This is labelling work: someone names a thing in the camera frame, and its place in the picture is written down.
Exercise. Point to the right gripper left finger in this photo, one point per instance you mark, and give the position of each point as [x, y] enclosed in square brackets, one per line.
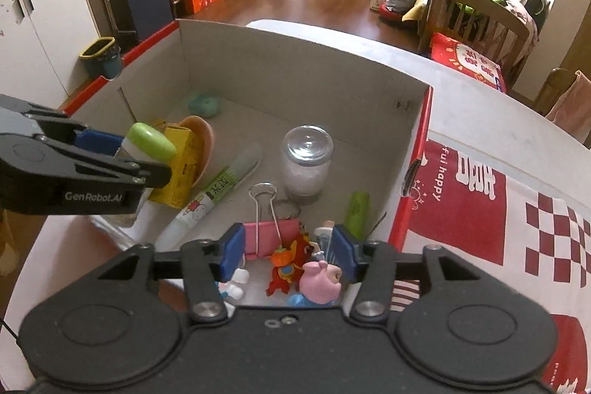
[204, 264]

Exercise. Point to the red white table mat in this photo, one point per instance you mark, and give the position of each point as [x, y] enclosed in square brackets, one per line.
[534, 242]

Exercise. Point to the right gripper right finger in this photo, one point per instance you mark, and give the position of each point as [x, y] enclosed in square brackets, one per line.
[369, 269]

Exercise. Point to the white green marker pen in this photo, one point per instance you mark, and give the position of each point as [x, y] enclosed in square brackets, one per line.
[203, 202]

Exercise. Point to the pink binder clip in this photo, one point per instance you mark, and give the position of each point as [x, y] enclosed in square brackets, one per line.
[267, 233]

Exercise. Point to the green trash bin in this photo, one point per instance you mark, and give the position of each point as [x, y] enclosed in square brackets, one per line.
[102, 58]

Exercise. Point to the person left hand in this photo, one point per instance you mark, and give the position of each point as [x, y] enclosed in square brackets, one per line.
[9, 256]

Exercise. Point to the pink pig chef figurine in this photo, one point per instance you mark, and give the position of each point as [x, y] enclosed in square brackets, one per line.
[320, 285]

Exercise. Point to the clear jar silver lid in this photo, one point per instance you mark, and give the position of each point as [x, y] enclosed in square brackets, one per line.
[307, 155]

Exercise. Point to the pink towel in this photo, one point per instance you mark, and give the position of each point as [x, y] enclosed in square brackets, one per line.
[571, 112]

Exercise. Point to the red printed seat cushion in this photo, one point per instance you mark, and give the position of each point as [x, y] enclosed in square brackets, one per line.
[464, 59]

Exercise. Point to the pink heart dish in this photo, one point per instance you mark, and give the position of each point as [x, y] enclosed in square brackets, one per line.
[205, 141]

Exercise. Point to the orange red keychain figurine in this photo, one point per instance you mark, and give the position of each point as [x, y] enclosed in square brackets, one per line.
[288, 265]

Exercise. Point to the wooden chair with towel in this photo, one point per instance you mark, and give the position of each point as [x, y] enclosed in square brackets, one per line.
[556, 84]

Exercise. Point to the green highlighter tube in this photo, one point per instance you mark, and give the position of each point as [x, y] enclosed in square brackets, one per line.
[357, 214]

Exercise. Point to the white cabinet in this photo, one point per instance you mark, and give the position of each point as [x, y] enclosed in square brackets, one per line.
[41, 41]

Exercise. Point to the red cardboard box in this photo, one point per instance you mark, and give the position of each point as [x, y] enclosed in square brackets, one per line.
[100, 310]

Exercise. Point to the wooden chair with cushion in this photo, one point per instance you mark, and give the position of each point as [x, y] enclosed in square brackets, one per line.
[504, 34]

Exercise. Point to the white rabbit keychain figurine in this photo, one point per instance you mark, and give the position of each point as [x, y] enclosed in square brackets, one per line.
[234, 289]

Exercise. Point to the yellow small box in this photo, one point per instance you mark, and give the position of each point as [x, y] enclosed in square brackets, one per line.
[183, 165]

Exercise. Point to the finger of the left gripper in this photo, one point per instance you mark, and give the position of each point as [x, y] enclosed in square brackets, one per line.
[38, 151]

